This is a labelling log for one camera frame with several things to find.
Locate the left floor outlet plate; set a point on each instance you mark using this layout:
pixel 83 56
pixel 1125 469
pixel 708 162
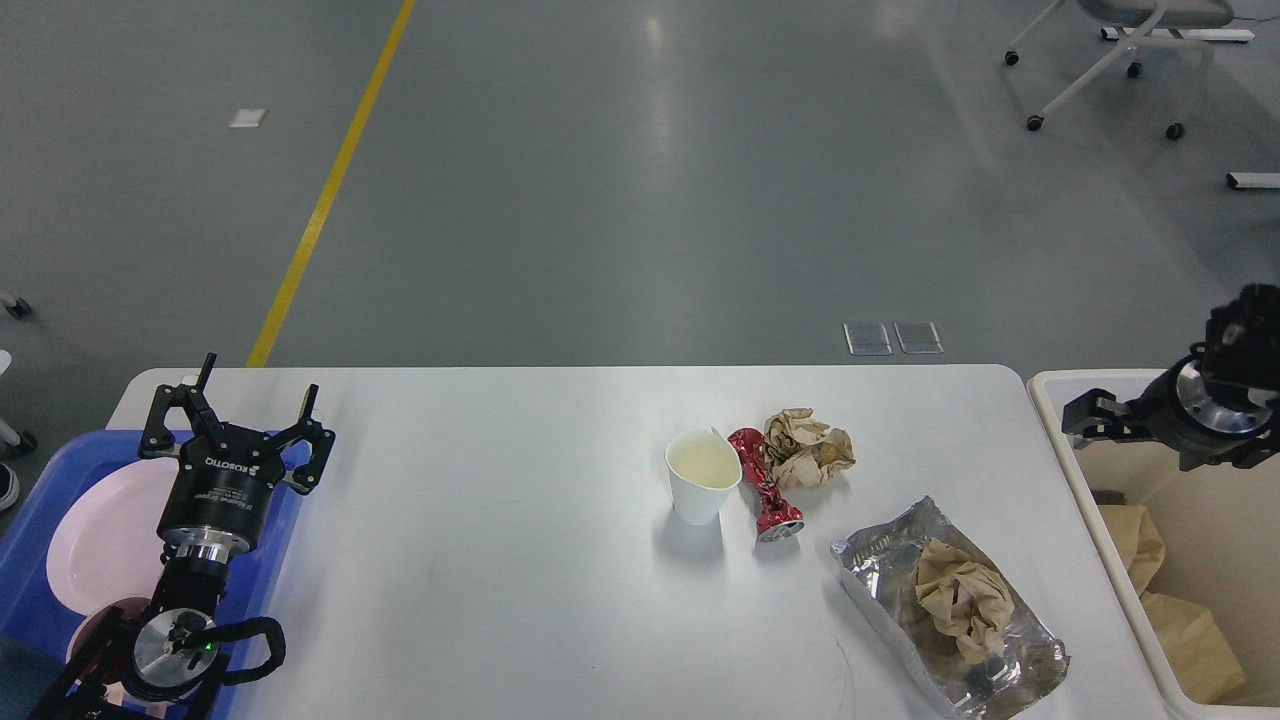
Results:
pixel 868 339

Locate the white bar on floor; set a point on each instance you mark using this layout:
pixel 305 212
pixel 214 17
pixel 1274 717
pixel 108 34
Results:
pixel 1245 181

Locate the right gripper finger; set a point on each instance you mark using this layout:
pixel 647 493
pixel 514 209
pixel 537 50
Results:
pixel 1098 416

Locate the silver foil wrapper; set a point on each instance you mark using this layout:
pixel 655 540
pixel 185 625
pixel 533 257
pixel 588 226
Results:
pixel 877 563

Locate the beige plastic bin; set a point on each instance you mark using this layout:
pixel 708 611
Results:
pixel 1219 526

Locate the crumpled paper in wrapper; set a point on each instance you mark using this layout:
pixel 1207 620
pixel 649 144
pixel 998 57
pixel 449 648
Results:
pixel 966 600

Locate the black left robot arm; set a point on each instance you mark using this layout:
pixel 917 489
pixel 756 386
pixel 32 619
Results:
pixel 176 651

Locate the pink plate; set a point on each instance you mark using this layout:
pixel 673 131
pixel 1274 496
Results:
pixel 106 548

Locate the right floor outlet plate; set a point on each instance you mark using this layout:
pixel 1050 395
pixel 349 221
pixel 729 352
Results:
pixel 918 338

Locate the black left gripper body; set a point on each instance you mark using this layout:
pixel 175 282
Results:
pixel 218 508

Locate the white office chair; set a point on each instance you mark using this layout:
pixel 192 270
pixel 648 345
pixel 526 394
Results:
pixel 1145 16

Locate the crushed red can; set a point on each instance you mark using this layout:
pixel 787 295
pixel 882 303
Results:
pixel 777 518

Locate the white paper cup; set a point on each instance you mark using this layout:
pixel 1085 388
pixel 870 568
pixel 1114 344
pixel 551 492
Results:
pixel 703 470

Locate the blue plastic tray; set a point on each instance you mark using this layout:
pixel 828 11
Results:
pixel 37 628

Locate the crumpled brown paper ball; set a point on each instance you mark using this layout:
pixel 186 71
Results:
pixel 802 452

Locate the floor outlet plate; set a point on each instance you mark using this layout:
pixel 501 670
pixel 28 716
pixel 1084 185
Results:
pixel 918 338
pixel 868 339

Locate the brown paper bag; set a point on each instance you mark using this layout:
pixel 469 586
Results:
pixel 1140 546
pixel 1198 652

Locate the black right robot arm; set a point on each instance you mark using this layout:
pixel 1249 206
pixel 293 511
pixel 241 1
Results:
pixel 1241 340

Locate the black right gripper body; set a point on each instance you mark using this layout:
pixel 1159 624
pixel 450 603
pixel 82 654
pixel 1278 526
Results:
pixel 1208 422

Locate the white rail behind chair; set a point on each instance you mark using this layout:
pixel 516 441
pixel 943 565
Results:
pixel 1215 36

